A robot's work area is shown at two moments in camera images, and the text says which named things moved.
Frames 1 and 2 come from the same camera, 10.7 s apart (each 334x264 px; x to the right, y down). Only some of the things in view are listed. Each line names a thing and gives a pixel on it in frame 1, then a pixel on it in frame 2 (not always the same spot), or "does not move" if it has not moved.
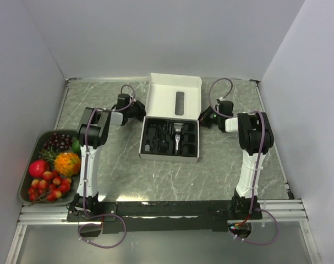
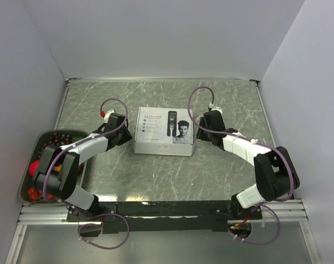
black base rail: (164, 215) does not move
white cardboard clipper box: (174, 97) → (164, 131)
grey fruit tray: (68, 196) does not move
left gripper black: (142, 110) → (127, 137)
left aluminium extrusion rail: (45, 215) does not move
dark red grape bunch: (59, 141) does not move
